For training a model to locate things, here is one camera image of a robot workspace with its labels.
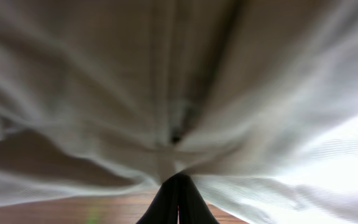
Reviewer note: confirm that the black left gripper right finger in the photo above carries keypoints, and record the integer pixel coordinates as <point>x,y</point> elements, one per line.
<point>192,207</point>

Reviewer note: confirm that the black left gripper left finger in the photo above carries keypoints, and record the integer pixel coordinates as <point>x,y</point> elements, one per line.
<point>164,207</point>

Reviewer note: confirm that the beige shorts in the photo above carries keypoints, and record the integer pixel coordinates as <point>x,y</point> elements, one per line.
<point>257,101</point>

